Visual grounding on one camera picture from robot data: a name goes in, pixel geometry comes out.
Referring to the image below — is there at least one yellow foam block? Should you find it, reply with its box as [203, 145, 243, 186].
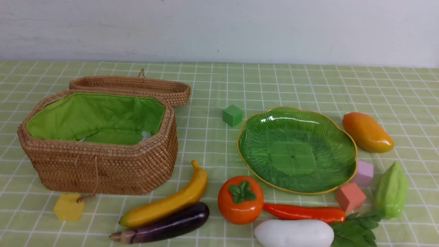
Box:
[54, 193, 85, 222]

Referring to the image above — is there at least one dark purple eggplant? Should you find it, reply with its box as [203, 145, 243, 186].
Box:
[109, 202, 210, 244]

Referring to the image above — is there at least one orange yellow mango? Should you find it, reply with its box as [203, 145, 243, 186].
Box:
[342, 112, 395, 153]

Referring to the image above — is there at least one green foam cube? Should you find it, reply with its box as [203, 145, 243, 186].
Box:
[222, 105, 244, 127]

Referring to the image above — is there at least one orange persimmon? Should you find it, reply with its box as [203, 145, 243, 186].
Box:
[217, 176, 264, 225]

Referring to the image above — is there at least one green glass leaf plate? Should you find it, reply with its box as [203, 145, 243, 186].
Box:
[237, 107, 358, 195]

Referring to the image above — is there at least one woven wicker basket lid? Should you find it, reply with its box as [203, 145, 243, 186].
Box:
[69, 69, 191, 106]

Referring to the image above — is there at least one red orange carrot with leaves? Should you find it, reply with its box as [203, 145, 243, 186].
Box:
[263, 203, 386, 247]

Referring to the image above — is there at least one green checkered tablecloth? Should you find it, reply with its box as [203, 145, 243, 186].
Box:
[0, 60, 439, 247]

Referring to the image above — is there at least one yellow banana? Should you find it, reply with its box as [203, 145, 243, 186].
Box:
[119, 160, 208, 228]

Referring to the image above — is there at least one woven wicker basket green lining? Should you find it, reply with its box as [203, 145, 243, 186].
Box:
[17, 90, 178, 195]

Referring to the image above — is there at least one pink lilac foam cube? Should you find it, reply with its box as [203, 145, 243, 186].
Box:
[351, 160, 374, 187]

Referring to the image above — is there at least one white radish with leaves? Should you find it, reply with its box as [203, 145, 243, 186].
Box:
[253, 219, 334, 247]

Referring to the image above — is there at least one light green bitter gourd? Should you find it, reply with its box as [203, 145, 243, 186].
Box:
[373, 161, 408, 219]

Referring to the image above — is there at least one salmon pink foam cube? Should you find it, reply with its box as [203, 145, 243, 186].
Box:
[335, 183, 367, 213]

